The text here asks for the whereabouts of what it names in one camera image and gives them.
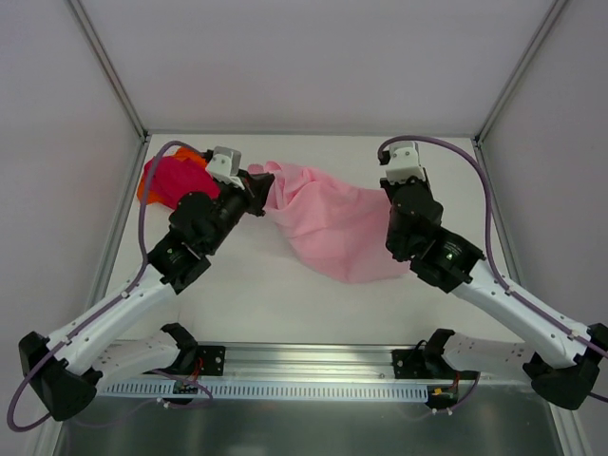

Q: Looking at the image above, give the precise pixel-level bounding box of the light pink t shirt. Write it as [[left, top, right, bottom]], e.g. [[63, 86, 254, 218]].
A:
[[248, 161, 409, 284]]

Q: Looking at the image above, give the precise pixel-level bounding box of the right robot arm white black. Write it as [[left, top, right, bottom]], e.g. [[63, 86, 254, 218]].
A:
[[380, 177, 607, 410]]

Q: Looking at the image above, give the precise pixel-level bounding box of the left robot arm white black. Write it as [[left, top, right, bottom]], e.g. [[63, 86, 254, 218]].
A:
[[18, 170, 275, 422]]

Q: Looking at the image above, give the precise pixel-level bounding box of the orange folded t shirt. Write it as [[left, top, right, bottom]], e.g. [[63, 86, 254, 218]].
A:
[[137, 146, 210, 203]]

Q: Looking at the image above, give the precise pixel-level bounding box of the magenta folded t shirt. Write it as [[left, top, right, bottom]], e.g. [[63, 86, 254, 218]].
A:
[[143, 156, 222, 210]]

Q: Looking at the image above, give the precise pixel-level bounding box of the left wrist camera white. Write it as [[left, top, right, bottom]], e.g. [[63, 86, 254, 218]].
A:
[[206, 146, 244, 189]]

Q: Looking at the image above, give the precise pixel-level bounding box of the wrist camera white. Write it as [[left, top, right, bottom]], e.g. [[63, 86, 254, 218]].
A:
[[206, 146, 244, 189], [386, 141, 427, 184]]

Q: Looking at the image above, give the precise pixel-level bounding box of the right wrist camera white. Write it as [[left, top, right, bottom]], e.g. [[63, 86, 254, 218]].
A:
[[386, 141, 427, 184]]

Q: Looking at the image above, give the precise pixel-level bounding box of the left aluminium frame post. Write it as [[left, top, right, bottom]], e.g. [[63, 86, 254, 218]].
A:
[[66, 0, 152, 143]]

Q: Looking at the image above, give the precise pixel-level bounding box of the aluminium frame post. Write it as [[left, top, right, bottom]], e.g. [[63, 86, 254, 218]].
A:
[[66, 0, 152, 143], [472, 0, 571, 146]]

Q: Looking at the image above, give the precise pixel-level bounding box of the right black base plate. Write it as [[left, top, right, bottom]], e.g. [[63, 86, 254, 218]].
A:
[[390, 349, 457, 380]]

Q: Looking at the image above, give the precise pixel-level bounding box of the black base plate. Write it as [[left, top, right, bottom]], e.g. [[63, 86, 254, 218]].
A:
[[390, 349, 457, 380], [160, 344, 226, 378]]

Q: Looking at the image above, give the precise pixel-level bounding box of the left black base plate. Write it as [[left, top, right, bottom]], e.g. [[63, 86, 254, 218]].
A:
[[160, 344, 226, 378]]

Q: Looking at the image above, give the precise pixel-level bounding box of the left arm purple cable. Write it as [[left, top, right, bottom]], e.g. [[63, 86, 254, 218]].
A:
[[7, 140, 210, 432]]

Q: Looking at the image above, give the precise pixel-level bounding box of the aluminium mounting rail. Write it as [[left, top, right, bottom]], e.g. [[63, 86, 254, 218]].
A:
[[92, 335, 533, 386]]

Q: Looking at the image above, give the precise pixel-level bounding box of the white slotted cable duct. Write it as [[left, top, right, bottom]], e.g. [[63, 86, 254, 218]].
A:
[[102, 378, 428, 404]]

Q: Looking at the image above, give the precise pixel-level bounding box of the right aluminium frame post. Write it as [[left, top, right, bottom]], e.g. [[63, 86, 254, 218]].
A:
[[472, 0, 571, 146]]

